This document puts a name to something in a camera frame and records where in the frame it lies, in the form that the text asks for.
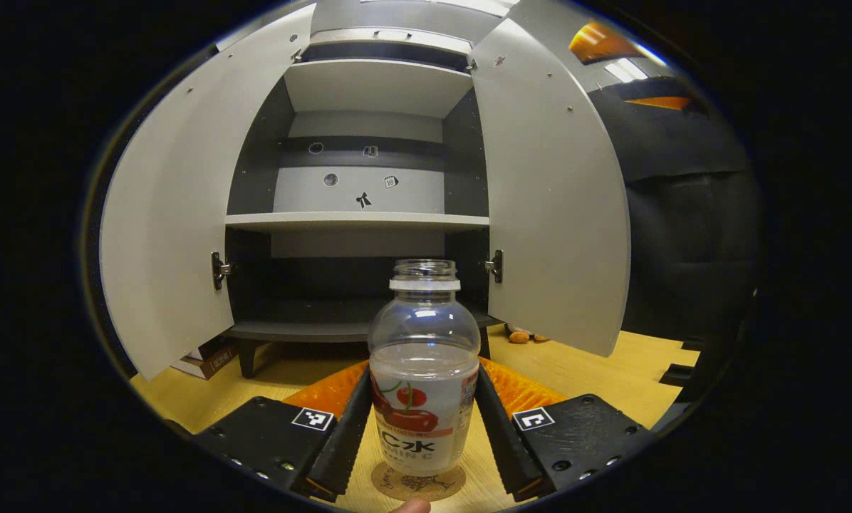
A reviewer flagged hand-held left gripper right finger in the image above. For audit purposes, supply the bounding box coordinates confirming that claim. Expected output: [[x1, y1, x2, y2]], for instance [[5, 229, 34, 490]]
[[474, 356, 658, 503]]

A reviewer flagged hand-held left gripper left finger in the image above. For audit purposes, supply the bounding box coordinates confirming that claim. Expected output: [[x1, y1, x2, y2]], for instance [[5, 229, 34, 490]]
[[194, 360, 374, 503]]

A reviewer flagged round brown coaster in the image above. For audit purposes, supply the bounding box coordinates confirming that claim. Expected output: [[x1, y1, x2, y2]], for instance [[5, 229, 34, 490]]
[[370, 462, 467, 503]]

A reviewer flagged clear bottle with red label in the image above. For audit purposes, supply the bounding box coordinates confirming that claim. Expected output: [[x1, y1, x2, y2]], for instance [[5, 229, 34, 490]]
[[368, 259, 482, 478]]

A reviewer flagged grey cabinet door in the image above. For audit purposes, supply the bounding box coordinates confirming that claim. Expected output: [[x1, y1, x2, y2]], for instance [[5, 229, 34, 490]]
[[100, 4, 318, 382], [469, 0, 632, 358]]

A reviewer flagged grey cabinet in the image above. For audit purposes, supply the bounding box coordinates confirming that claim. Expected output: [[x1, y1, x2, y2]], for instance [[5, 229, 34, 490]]
[[223, 27, 494, 380]]

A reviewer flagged grey cabinet shelf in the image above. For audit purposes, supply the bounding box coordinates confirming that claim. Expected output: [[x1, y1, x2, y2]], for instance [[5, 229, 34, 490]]
[[225, 211, 491, 234], [284, 58, 475, 120]]

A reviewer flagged small ceiling light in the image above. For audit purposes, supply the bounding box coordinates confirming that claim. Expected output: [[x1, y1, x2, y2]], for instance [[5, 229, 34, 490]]
[[603, 57, 649, 84]]

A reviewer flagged black backdrop cloth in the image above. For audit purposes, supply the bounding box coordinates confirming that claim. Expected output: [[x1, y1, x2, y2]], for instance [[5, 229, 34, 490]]
[[588, 77, 765, 357]]

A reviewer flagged brown cardboard box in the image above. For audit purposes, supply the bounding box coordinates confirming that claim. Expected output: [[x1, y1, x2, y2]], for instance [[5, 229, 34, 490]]
[[172, 338, 239, 380]]

